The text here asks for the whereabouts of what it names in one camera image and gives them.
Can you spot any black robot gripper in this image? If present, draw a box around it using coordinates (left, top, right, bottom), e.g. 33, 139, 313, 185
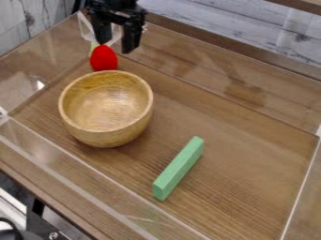
87, 0, 147, 53

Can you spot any red strawberry toy fruit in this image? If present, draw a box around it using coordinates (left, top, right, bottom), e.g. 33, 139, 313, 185
89, 45, 117, 71

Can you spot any light wooden bowl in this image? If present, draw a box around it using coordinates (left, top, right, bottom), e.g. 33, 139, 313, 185
57, 70, 154, 147

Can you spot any green rectangular block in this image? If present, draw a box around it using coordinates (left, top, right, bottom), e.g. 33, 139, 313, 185
151, 136, 204, 202

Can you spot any clear acrylic corner bracket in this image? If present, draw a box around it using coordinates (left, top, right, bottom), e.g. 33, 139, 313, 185
76, 12, 121, 47

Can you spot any clear acrylic front wall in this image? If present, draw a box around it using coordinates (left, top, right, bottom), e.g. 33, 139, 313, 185
0, 108, 210, 240

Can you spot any black table leg bracket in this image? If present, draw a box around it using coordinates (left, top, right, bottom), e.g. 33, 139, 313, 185
26, 198, 69, 240

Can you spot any black cable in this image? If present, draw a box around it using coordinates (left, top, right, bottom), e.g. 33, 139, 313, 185
0, 217, 25, 240

